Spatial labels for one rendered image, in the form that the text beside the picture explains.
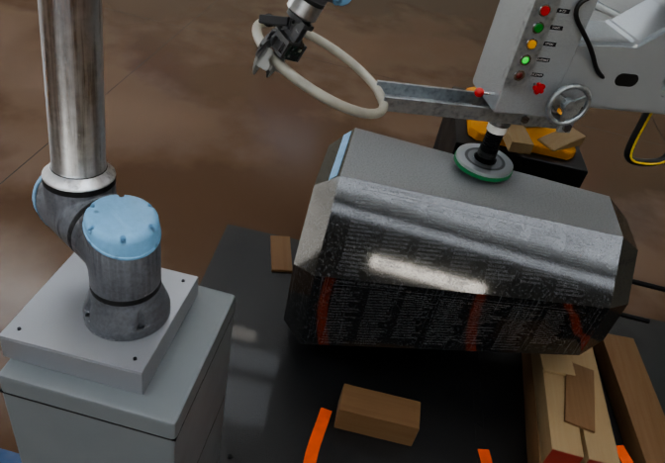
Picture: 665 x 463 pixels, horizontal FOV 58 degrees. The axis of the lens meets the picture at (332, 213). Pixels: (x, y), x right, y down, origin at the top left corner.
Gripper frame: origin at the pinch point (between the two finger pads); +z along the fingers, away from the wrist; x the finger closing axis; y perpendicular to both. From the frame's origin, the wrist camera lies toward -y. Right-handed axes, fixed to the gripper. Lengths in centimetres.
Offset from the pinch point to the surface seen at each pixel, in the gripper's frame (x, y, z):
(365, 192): 45, 27, 22
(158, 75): 127, -205, 132
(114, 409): -54, 64, 50
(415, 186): 58, 34, 13
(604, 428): 110, 131, 43
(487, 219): 71, 57, 7
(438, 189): 64, 39, 10
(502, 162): 89, 41, -6
